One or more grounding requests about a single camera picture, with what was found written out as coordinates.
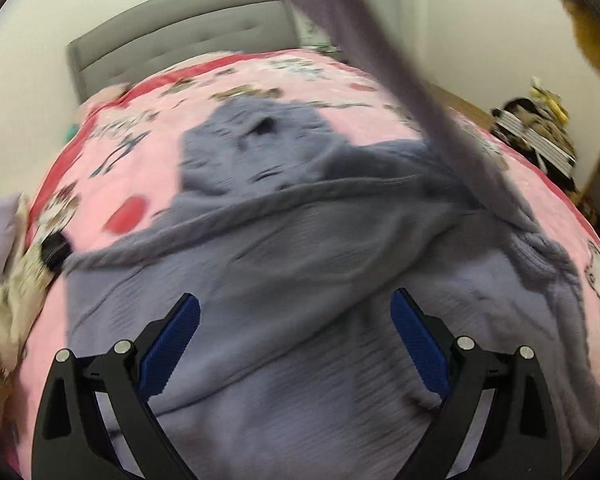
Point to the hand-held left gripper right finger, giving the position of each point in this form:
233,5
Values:
417,345

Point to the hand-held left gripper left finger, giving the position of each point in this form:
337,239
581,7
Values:
172,345

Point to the lavender grey knitted sweater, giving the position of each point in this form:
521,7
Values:
290,270

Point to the pile of dark clothes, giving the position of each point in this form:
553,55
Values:
535,130

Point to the black ribbed item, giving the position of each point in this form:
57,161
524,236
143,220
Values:
55,251

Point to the cream cloth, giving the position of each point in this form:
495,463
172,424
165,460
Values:
20,310

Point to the lavender cloth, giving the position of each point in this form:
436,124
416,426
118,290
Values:
0,240

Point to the teal item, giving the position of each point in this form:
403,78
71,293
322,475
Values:
71,132

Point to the pink printed blanket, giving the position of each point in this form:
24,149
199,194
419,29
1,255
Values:
145,110

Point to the grey padded headboard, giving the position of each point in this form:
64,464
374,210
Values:
180,35

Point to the bedside clutter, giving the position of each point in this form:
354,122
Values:
317,35

